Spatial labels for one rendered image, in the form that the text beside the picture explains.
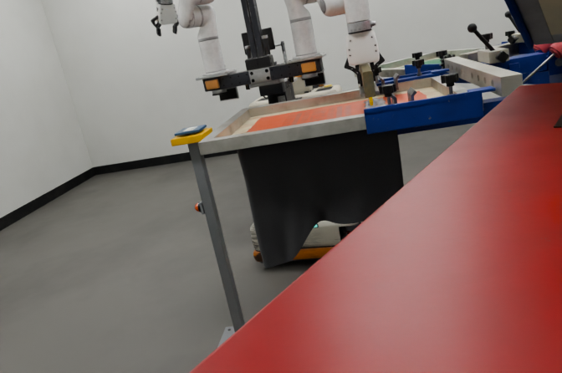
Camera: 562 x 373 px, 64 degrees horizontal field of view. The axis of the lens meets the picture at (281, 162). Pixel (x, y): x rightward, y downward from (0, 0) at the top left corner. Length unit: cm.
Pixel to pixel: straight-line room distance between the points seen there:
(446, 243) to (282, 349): 11
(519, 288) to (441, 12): 523
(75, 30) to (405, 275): 609
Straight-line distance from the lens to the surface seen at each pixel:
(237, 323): 207
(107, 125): 622
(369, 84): 135
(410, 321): 21
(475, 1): 549
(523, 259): 25
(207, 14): 216
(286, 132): 127
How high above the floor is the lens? 123
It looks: 15 degrees down
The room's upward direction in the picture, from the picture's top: 11 degrees counter-clockwise
